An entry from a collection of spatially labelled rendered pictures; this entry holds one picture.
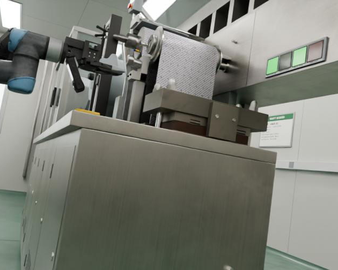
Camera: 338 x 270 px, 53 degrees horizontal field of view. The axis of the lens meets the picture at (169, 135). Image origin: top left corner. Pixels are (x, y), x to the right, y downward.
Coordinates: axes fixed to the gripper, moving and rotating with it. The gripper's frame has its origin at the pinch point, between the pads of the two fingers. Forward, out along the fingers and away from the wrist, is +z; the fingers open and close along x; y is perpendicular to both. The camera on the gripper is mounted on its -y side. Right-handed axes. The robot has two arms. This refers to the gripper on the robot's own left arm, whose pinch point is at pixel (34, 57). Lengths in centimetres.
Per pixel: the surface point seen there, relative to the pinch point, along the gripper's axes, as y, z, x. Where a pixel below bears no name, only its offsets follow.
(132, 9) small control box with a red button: -41, 34, 21
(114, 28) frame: -19.6, 9.4, 38.5
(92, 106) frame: 16.3, 16.3, 30.8
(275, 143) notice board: -16, 355, 12
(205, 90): 1, 19, 87
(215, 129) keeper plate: 16, 2, 104
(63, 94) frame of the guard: 10.6, 38.4, -21.4
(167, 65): -4, 4, 77
